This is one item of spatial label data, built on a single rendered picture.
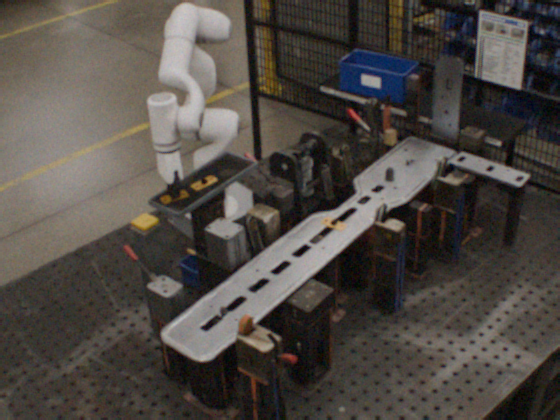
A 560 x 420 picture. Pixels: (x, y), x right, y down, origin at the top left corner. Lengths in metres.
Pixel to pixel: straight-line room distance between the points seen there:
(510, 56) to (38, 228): 2.81
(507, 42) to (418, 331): 1.20
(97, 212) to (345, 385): 2.54
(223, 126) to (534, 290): 1.24
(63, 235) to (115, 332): 1.86
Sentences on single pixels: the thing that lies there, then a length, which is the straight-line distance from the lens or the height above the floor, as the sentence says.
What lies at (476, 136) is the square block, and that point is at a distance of 2.90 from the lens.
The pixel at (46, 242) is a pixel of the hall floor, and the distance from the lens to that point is 4.38.
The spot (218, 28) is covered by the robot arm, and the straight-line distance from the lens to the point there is 2.48.
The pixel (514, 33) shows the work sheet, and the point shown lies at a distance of 3.02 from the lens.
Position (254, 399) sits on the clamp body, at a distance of 2.12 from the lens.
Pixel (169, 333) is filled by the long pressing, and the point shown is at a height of 1.00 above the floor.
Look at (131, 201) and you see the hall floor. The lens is 4.57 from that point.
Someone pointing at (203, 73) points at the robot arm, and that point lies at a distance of 2.59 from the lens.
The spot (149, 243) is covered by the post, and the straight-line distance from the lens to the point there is 2.27.
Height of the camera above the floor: 2.41
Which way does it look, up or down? 34 degrees down
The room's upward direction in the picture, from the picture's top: 3 degrees counter-clockwise
